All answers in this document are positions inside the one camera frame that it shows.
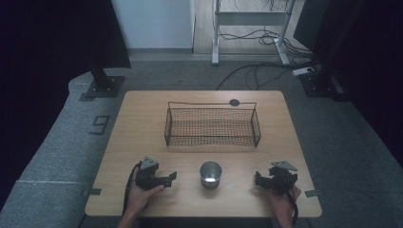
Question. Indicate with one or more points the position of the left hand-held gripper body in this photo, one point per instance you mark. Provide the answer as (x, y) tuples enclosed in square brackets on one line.
[(146, 179)]

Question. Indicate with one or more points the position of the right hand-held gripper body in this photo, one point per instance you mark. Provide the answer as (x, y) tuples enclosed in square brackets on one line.
[(282, 179)]

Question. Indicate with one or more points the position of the person's left hand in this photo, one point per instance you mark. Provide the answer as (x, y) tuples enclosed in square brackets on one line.
[(139, 196)]

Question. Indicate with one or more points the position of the person's right hand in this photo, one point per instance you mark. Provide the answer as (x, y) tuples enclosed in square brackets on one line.
[(282, 205)]

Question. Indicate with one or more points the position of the grey tape strip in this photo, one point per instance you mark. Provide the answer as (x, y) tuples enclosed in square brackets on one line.
[(311, 193), (93, 191)]

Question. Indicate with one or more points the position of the metal cup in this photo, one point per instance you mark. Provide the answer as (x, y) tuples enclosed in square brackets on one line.
[(210, 174)]

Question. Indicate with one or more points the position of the dark tape floor number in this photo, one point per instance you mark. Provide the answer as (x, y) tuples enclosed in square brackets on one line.
[(101, 124)]

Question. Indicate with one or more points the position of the black round table grommet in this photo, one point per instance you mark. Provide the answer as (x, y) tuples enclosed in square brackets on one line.
[(234, 102)]

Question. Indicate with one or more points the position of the white power strip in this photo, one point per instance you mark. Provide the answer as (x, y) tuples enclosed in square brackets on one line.
[(302, 71)]

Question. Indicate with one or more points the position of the dark curtain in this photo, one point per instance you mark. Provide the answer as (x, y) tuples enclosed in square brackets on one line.
[(47, 47), (364, 47)]

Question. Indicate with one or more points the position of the black stand with base plate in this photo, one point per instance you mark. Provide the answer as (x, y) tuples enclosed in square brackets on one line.
[(320, 85), (104, 84)]

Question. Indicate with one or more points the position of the white desk frame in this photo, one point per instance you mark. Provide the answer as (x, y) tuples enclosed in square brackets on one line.
[(250, 18)]

